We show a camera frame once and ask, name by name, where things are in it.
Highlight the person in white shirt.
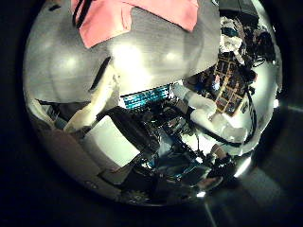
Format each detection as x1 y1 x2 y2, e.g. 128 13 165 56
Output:
219 17 247 64

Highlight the black cabinet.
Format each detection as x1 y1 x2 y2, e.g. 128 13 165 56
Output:
218 0 263 19

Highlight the teal ribbed panel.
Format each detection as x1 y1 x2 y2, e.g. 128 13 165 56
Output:
121 84 173 110

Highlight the black cable loop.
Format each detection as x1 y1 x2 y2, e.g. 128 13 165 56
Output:
71 0 93 28

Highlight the wooden cubby shelf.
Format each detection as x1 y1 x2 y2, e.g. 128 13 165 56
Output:
202 51 254 116

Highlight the pink cloth garment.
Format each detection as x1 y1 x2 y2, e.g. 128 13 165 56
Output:
69 0 201 49

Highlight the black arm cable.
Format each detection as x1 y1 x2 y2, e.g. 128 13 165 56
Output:
184 88 259 149

